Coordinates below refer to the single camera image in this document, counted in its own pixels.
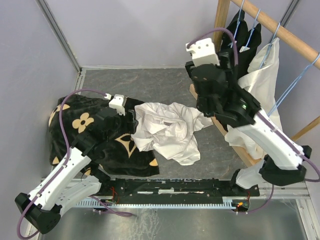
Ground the white shirt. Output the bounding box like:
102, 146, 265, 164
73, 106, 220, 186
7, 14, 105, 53
131, 102, 213, 166
224, 37, 280, 160

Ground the blue wire hanger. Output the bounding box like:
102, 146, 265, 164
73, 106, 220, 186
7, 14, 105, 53
267, 53, 320, 117

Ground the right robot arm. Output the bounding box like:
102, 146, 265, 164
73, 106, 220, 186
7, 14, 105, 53
185, 49, 311, 196

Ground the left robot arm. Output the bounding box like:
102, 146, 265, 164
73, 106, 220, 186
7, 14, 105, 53
14, 108, 138, 234

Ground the white hanging shirt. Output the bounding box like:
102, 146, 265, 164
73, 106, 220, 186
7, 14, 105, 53
224, 37, 280, 160

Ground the black hanging shirt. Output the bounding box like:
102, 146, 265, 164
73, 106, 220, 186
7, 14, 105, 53
237, 23, 262, 79
220, 10, 248, 51

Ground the black floral plush blanket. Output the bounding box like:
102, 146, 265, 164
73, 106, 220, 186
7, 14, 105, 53
48, 94, 160, 177

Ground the wooden clothes rack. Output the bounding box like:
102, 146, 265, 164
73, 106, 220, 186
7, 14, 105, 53
189, 0, 320, 167

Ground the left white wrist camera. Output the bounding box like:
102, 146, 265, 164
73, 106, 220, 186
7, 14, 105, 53
104, 93, 127, 116

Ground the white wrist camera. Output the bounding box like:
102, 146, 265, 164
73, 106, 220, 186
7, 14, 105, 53
185, 38, 220, 67
104, 93, 127, 116

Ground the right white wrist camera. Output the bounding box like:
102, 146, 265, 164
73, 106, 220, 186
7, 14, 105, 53
185, 38, 220, 67

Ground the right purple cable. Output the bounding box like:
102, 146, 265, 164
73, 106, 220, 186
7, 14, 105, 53
187, 27, 240, 67

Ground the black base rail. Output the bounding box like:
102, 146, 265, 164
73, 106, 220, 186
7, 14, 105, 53
96, 178, 260, 197

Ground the aluminium corner post right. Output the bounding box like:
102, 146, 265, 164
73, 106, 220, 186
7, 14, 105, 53
280, 0, 300, 28

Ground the aluminium corner post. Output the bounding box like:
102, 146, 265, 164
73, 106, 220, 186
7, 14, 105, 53
35, 0, 82, 73
280, 0, 300, 28

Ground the white slotted cable duct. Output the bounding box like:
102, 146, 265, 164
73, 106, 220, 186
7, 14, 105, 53
74, 196, 251, 208

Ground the aluminium corner post left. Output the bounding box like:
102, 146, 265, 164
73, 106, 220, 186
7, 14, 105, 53
35, 0, 82, 73

